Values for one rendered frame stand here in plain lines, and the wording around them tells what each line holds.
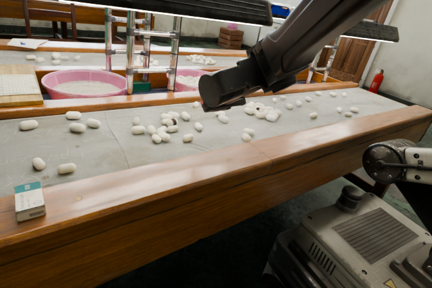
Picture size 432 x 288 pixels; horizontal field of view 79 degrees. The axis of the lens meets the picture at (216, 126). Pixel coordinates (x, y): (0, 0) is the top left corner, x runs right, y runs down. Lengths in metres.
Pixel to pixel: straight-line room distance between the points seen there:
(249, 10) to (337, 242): 0.76
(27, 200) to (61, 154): 0.19
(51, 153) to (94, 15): 2.90
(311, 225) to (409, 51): 4.57
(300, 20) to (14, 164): 0.57
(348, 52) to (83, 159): 5.28
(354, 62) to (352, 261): 4.81
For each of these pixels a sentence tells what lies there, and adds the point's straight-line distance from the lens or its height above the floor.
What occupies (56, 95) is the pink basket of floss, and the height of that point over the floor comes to 0.75.
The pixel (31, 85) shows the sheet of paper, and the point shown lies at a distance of 0.94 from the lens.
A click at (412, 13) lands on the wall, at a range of 5.39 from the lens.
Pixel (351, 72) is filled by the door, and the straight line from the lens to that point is 5.56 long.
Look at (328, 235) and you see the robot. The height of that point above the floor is 0.47.
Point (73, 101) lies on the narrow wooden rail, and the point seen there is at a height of 0.76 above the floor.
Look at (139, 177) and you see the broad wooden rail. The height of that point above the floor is 0.76.
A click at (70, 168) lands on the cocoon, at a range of 0.59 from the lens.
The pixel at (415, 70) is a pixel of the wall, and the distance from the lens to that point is 5.31.
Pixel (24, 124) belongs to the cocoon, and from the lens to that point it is 0.76.
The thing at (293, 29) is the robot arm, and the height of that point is 1.08.
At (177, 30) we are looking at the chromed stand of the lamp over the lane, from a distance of 0.92.
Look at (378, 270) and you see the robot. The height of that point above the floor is 0.47.
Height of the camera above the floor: 1.10
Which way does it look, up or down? 26 degrees down
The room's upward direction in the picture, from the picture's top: 11 degrees clockwise
